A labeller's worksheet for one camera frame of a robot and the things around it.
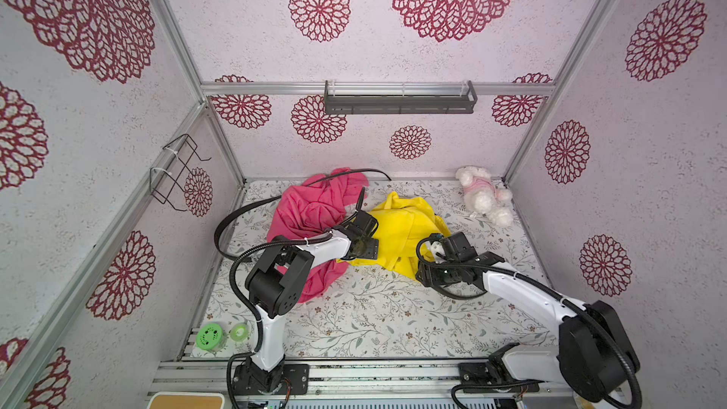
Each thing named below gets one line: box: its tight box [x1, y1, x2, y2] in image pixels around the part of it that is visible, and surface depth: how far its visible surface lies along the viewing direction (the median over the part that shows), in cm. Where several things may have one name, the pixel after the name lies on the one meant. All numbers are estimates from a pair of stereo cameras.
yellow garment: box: [337, 192, 451, 281], surface depth 97 cm
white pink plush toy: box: [455, 165, 515, 228], surface depth 108 cm
